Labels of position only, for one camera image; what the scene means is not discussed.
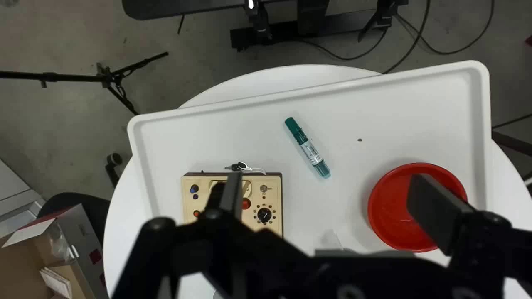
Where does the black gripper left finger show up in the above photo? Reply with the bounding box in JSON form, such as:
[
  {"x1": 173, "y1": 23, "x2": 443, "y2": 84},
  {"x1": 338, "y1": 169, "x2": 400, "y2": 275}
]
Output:
[{"x1": 203, "y1": 170, "x2": 243, "y2": 220}]

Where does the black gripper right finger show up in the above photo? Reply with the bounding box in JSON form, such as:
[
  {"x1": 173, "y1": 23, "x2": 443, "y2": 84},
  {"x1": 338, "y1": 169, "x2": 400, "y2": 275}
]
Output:
[{"x1": 408, "y1": 172, "x2": 476, "y2": 255}]

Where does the red bowl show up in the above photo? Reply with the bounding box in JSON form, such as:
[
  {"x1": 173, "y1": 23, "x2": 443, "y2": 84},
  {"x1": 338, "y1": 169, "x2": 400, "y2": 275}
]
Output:
[{"x1": 368, "y1": 162, "x2": 468, "y2": 252}]

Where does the wooden busy board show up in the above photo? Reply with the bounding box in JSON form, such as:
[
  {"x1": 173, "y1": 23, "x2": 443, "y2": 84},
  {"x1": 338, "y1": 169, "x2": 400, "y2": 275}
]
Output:
[{"x1": 182, "y1": 172, "x2": 285, "y2": 235}]

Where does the green marker pen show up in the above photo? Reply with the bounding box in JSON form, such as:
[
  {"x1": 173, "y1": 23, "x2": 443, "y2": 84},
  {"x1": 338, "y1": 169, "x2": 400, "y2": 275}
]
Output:
[{"x1": 285, "y1": 116, "x2": 331, "y2": 179}]

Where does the white plastic tray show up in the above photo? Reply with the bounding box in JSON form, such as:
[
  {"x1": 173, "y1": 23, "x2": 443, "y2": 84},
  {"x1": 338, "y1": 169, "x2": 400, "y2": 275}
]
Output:
[{"x1": 129, "y1": 61, "x2": 493, "y2": 252}]

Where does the cardboard box on floor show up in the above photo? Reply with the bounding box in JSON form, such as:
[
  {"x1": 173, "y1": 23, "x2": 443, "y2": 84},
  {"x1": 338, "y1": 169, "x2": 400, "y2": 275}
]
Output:
[{"x1": 0, "y1": 205, "x2": 110, "y2": 299}]

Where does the black tripod stand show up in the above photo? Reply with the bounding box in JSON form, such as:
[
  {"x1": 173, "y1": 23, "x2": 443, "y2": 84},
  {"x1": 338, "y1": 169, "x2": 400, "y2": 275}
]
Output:
[{"x1": 0, "y1": 51, "x2": 168, "y2": 114}]

